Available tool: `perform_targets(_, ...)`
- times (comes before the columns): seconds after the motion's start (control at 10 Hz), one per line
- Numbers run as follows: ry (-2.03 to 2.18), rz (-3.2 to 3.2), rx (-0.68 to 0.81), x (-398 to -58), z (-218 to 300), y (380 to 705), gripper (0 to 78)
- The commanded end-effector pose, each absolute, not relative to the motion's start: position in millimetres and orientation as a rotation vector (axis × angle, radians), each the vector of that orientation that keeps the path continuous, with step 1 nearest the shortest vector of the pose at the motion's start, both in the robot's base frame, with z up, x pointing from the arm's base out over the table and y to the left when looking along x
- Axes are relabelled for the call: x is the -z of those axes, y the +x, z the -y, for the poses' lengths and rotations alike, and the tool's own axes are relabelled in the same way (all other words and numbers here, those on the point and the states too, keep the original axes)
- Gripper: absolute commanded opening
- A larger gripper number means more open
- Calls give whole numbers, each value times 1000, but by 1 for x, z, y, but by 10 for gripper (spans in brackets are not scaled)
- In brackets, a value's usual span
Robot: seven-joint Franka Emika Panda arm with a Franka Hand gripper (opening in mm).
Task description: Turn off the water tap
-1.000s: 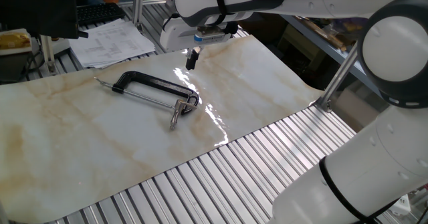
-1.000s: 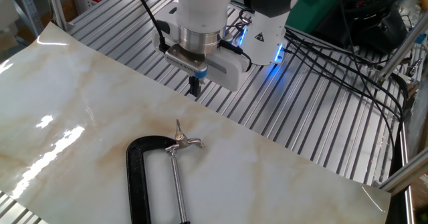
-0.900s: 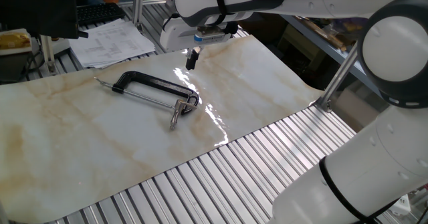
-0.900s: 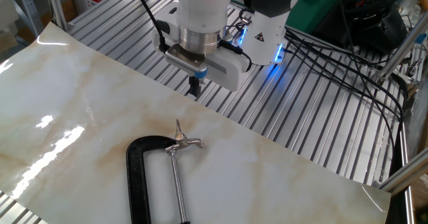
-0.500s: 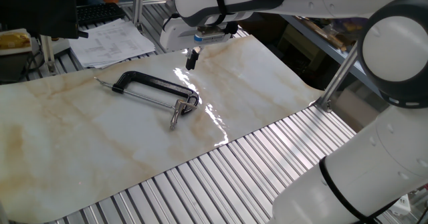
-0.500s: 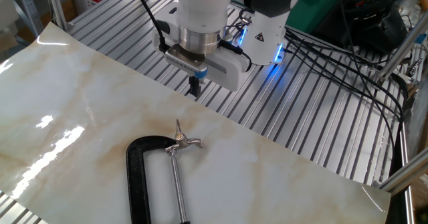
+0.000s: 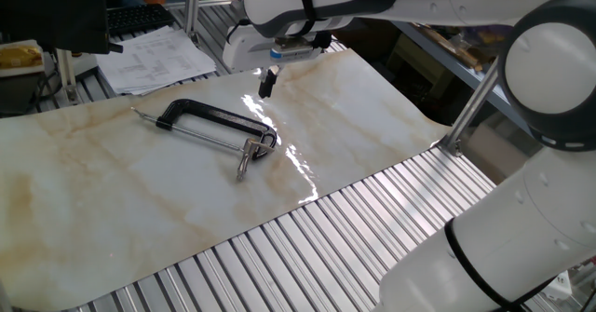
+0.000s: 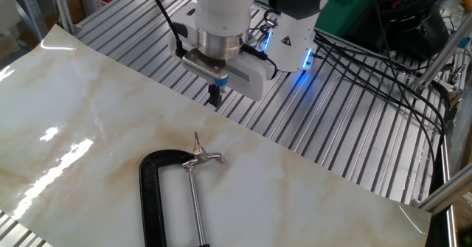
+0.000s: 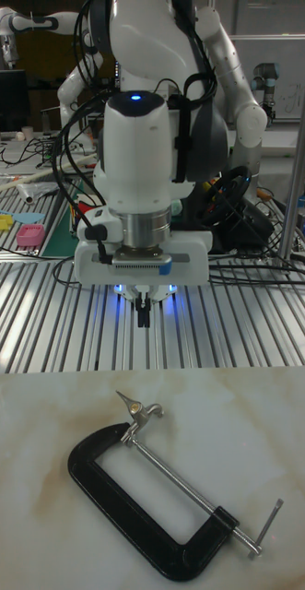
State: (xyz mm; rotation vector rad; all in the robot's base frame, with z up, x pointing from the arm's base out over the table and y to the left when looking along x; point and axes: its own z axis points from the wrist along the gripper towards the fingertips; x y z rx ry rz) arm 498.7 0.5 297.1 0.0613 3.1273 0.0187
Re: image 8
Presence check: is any black camera cable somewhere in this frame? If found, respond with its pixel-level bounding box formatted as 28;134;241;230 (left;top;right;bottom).
147;0;187;59

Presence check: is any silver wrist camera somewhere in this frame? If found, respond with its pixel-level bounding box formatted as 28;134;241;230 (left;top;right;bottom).
180;49;230;88

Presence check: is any aluminium frame bar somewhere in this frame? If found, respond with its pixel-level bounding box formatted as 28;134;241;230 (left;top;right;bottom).
417;164;472;215
415;13;472;90
46;0;81;35

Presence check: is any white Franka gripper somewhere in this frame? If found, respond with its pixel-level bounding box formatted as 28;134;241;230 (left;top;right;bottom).
168;2;277;108

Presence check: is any green mat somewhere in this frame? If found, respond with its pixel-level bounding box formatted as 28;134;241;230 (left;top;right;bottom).
315;0;373;38

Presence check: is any black C-clamp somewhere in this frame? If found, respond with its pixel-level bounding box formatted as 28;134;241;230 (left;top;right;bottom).
139;149;211;247

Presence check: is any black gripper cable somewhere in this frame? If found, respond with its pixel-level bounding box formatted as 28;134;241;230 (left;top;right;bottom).
241;44;277;80

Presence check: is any marble pattern sheet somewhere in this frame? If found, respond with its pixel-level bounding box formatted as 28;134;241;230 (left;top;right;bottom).
0;24;432;247

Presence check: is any black racing wheel controller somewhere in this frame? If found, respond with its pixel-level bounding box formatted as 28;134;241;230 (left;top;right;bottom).
344;0;451;60

